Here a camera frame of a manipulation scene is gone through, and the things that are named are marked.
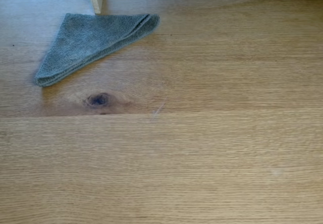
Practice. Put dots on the grey terry cloth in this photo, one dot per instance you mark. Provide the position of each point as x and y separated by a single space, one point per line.
88 40

